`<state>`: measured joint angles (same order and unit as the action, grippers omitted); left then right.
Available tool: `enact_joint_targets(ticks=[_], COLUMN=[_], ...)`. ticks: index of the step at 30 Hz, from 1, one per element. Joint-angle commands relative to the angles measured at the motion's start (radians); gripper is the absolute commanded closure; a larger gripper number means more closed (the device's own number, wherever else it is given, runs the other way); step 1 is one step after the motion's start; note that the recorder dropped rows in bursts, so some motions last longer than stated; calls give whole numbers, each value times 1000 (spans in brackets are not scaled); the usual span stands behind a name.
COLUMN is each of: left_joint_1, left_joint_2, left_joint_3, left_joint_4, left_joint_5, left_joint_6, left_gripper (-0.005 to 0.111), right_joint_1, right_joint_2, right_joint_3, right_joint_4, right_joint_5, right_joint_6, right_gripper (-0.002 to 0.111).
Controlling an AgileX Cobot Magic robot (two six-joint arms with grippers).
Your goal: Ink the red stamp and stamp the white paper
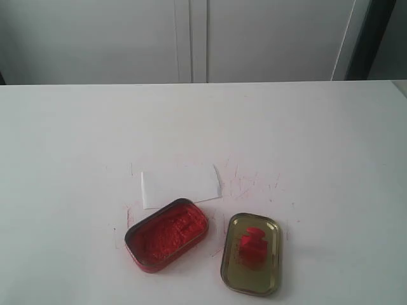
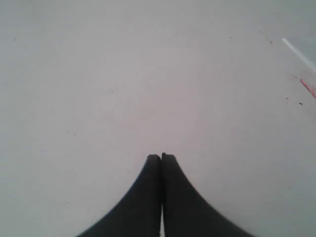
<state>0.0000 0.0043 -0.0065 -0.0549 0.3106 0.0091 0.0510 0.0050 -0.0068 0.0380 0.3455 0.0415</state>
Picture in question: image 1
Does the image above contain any red plastic stamp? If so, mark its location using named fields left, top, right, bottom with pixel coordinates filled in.
left=239, top=227, right=268, bottom=264

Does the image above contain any red ink tin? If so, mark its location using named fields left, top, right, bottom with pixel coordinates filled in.
left=124, top=198, right=209, bottom=273

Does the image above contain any white paper sheet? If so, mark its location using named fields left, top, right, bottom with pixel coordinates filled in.
left=141, top=165, right=222, bottom=210

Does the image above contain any gold tin lid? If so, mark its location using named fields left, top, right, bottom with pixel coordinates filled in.
left=220, top=213, right=282, bottom=296

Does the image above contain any white cabinet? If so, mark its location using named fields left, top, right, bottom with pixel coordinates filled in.
left=1, top=1, right=369, bottom=85

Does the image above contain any dark vertical post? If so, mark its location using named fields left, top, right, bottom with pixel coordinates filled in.
left=345, top=0, right=397, bottom=81

